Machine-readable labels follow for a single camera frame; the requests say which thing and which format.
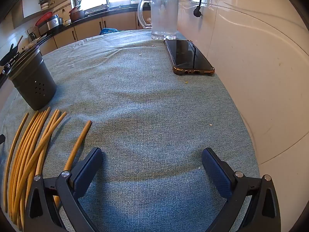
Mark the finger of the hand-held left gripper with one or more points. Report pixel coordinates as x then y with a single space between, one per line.
2 139

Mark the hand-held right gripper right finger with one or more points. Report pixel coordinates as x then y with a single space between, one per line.
216 171

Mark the dark red utensil pot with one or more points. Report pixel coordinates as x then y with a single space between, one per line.
77 15

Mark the silver rice cooker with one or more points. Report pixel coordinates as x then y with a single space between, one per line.
53 23

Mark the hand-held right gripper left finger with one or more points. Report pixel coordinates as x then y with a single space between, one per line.
88 171

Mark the metal kettle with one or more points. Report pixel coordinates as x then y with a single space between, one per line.
31 37

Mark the bunch of yellow chopsticks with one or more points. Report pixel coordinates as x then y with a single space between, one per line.
36 130

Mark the dark grey utensil holder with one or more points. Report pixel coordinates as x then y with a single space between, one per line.
31 82

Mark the black frying pan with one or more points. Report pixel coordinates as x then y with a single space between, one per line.
9 54

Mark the black smartphone in brown case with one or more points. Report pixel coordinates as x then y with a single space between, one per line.
188 55

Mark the clear glass mug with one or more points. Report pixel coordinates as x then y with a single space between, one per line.
164 17

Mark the blue plastic bag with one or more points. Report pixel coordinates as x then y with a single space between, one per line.
108 31

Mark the beige lower kitchen cabinets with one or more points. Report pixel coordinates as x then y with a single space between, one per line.
115 24

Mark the red basin lid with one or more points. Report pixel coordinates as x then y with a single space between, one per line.
43 19

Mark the grey-blue tablecloth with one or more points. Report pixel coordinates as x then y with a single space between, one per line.
144 101

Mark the black kitchen countertop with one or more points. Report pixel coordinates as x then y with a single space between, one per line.
96 13

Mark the single yellow chopstick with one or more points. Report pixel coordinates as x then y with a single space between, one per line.
79 140

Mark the open cabinet with dishes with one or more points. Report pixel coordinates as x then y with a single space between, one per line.
36 4

